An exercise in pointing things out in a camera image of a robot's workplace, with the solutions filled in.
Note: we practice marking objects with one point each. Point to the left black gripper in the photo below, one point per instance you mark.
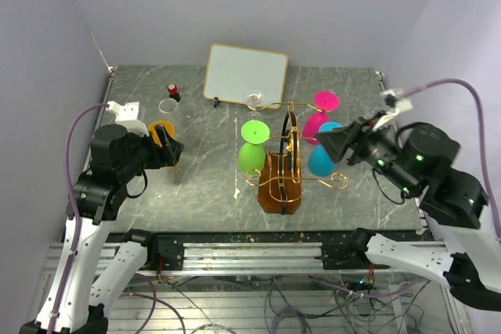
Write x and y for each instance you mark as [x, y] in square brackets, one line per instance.
[158, 154]

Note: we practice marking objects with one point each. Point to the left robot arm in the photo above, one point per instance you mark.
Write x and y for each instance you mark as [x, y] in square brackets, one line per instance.
[80, 300]

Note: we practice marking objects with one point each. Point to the clear wine glass back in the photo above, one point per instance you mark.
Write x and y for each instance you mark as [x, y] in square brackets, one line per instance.
[253, 99]

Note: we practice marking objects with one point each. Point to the gold wire glass rack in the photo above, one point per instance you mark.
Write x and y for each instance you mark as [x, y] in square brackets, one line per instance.
[279, 184]

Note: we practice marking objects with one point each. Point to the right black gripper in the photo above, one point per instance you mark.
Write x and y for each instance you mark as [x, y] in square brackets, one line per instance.
[337, 141]

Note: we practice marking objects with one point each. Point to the clear wine glass front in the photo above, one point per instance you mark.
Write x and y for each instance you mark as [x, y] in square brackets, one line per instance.
[168, 109]

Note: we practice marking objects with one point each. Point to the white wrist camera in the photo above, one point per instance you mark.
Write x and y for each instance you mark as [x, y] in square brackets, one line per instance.
[127, 115]
[396, 105]

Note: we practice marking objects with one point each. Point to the aluminium frame rail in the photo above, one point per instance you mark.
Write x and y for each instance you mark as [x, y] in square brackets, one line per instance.
[220, 259]

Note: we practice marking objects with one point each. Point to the orange wine glass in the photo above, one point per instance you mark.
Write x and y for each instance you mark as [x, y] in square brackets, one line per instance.
[164, 149]

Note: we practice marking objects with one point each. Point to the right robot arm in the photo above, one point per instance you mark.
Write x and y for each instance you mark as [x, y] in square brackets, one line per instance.
[422, 169]

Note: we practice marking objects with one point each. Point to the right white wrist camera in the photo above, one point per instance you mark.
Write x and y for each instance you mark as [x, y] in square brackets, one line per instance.
[396, 105]

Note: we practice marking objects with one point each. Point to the red black stamp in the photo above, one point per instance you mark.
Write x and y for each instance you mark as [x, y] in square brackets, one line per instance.
[173, 92]

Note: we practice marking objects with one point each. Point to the pink wine glass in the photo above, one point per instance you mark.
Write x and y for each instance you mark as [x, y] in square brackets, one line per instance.
[325, 102]

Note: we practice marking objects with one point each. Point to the gold framed whiteboard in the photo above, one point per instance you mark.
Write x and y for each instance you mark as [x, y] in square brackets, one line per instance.
[232, 70]

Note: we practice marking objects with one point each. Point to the blue wine glass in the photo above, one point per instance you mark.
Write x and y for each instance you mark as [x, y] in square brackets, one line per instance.
[319, 163]

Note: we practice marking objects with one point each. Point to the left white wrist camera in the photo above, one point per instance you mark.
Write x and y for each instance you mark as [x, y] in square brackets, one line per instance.
[127, 115]

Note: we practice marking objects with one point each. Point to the clear wine glass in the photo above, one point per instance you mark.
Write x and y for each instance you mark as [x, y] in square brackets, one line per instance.
[168, 109]
[253, 99]

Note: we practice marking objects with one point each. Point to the green wine glass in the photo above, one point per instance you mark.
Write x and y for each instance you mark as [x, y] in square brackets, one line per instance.
[251, 157]

